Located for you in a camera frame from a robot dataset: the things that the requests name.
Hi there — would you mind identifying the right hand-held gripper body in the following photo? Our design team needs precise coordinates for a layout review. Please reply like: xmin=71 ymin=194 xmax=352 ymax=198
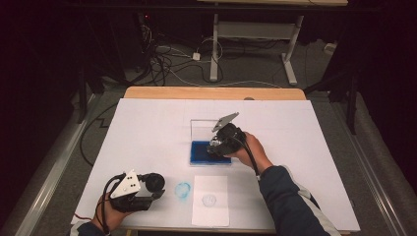
xmin=207 ymin=111 xmax=248 ymax=157

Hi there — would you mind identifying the left hand-held gripper black cable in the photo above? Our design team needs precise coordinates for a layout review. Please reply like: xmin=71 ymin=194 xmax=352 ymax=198
xmin=101 ymin=173 xmax=127 ymax=235

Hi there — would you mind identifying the aluminium floor rail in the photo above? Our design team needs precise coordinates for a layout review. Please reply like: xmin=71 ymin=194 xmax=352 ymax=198
xmin=333 ymin=97 xmax=411 ymax=236
xmin=0 ymin=93 xmax=101 ymax=236

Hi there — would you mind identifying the person's right hand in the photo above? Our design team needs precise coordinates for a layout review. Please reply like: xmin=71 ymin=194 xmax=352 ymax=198
xmin=225 ymin=131 xmax=274 ymax=176

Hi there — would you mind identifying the hand-held gripper black cable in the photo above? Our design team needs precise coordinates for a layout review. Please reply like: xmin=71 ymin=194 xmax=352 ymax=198
xmin=234 ymin=136 xmax=262 ymax=178
xmin=101 ymin=173 xmax=127 ymax=235

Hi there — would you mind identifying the white paper sheet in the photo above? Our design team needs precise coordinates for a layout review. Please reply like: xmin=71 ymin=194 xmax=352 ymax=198
xmin=191 ymin=175 xmax=230 ymax=228

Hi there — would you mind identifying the grey metal desk frame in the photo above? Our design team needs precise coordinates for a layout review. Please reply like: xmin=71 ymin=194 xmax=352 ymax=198
xmin=196 ymin=0 xmax=349 ymax=87

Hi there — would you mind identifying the thin red wire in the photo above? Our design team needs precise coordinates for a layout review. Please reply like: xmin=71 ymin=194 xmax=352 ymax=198
xmin=72 ymin=213 xmax=96 ymax=223

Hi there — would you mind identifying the blue ink pad clear case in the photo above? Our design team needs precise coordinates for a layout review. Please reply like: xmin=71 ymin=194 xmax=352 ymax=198
xmin=189 ymin=119 xmax=233 ymax=166

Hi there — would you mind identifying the black floor cable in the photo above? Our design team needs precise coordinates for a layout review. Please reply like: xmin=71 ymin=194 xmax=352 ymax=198
xmin=79 ymin=102 xmax=120 ymax=167

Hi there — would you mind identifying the black stamp with clear knob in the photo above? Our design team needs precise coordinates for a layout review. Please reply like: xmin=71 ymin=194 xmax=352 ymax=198
xmin=209 ymin=137 xmax=224 ymax=155

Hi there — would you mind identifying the tangle of floor cables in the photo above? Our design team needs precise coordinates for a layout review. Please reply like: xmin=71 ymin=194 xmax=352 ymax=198
xmin=137 ymin=13 xmax=227 ymax=87

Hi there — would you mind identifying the black round stamp cap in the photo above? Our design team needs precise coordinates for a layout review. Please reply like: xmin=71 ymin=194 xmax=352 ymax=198
xmin=144 ymin=172 xmax=166 ymax=194

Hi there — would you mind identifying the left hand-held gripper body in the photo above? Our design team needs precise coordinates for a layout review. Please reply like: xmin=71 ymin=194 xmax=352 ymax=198
xmin=106 ymin=169 xmax=156 ymax=213

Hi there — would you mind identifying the person's left hand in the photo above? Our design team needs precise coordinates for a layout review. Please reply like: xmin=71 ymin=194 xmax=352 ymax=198
xmin=91 ymin=193 xmax=133 ymax=232

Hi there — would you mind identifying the right hand-held gripper black cable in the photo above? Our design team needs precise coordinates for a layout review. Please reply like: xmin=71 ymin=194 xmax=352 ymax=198
xmin=234 ymin=136 xmax=262 ymax=178

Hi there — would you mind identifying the black stand leg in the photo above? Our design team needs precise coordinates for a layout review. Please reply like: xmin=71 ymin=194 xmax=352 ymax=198
xmin=77 ymin=65 xmax=89 ymax=125
xmin=303 ymin=70 xmax=360 ymax=136

